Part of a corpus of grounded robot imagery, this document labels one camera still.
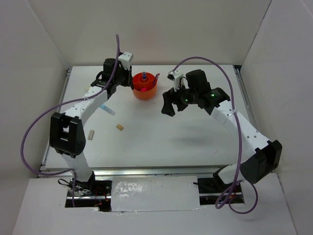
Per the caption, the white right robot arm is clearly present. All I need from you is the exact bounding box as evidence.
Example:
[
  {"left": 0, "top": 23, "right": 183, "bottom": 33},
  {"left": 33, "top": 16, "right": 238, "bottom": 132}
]
[{"left": 161, "top": 70, "right": 283, "bottom": 192}]

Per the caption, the orange round organizer container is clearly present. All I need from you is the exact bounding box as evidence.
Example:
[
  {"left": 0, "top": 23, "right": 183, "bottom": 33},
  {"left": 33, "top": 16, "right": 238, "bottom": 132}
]
[{"left": 132, "top": 72, "right": 160, "bottom": 100}]

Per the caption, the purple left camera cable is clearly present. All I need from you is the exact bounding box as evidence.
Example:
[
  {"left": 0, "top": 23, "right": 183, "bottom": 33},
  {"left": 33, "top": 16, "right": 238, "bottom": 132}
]
[{"left": 21, "top": 34, "right": 123, "bottom": 176}]

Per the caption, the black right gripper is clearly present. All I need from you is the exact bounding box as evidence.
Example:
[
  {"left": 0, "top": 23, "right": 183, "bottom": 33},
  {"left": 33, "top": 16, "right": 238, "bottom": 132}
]
[{"left": 161, "top": 80, "right": 199, "bottom": 116}]

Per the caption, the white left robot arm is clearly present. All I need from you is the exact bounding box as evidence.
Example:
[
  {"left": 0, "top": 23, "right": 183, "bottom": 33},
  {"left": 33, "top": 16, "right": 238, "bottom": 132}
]
[{"left": 49, "top": 53, "right": 133, "bottom": 195}]

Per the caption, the white foil-covered panel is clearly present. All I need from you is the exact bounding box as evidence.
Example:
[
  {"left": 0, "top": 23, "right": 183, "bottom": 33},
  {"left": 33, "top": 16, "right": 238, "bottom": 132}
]
[{"left": 111, "top": 176, "right": 200, "bottom": 212}]

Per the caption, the small tan eraser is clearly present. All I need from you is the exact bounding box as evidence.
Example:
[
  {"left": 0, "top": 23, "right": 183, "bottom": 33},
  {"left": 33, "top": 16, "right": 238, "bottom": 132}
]
[{"left": 116, "top": 124, "right": 124, "bottom": 130}]

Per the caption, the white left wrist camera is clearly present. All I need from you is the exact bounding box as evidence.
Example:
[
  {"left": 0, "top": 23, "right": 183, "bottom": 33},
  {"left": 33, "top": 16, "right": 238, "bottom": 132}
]
[{"left": 118, "top": 52, "right": 134, "bottom": 71}]

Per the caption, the beige eraser block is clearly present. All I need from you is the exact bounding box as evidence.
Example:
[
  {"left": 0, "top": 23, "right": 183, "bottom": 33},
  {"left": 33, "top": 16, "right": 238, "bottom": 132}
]
[{"left": 88, "top": 130, "right": 94, "bottom": 140}]

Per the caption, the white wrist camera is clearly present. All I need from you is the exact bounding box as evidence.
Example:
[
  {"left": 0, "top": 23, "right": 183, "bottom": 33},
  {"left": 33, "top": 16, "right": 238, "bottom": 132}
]
[
  {"left": 167, "top": 70, "right": 185, "bottom": 92},
  {"left": 118, "top": 52, "right": 134, "bottom": 71}
]

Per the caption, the blue-capped clear tube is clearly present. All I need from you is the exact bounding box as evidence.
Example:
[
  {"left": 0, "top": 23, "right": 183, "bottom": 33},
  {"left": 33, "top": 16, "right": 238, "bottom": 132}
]
[{"left": 99, "top": 104, "right": 115, "bottom": 116}]

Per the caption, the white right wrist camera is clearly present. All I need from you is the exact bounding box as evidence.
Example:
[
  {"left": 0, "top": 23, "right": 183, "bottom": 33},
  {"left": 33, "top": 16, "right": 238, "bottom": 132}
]
[{"left": 167, "top": 70, "right": 185, "bottom": 92}]

